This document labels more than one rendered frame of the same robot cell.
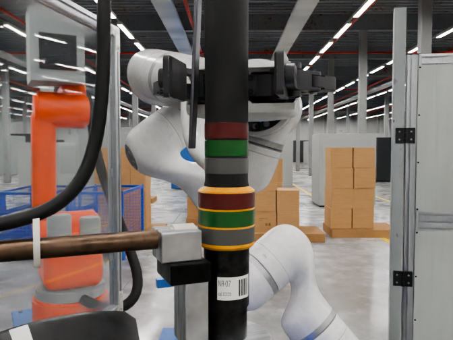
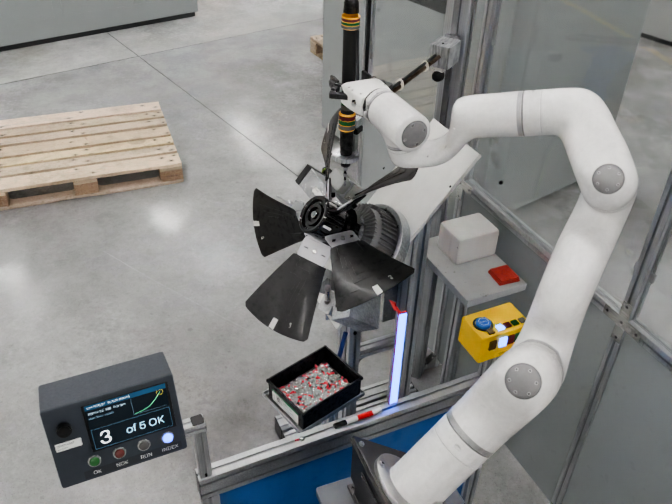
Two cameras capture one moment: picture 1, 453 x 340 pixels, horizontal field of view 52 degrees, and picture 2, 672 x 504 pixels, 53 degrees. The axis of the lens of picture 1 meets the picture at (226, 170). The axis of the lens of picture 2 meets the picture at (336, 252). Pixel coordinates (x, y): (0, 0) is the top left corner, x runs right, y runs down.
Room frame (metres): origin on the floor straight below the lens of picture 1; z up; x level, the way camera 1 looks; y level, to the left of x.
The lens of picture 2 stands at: (1.58, -0.98, 2.29)
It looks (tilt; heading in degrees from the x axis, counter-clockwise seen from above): 36 degrees down; 142
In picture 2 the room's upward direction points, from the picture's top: 2 degrees clockwise
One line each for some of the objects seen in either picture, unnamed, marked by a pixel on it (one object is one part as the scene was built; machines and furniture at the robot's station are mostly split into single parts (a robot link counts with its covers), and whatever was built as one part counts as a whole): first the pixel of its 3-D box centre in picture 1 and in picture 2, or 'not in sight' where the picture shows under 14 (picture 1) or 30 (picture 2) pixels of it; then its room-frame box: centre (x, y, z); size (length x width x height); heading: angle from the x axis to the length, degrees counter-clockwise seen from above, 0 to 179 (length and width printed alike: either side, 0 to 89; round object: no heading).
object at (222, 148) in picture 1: (226, 148); not in sight; (0.35, 0.00, 1.60); 0.03 x 0.03 x 0.01
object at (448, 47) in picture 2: not in sight; (445, 52); (0.11, 0.58, 1.54); 0.10 x 0.07 x 0.09; 113
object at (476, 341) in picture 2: not in sight; (493, 333); (0.77, 0.21, 1.02); 0.16 x 0.10 x 0.11; 78
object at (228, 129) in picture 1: (226, 131); not in sight; (0.35, 0.00, 1.61); 0.03 x 0.03 x 0.01
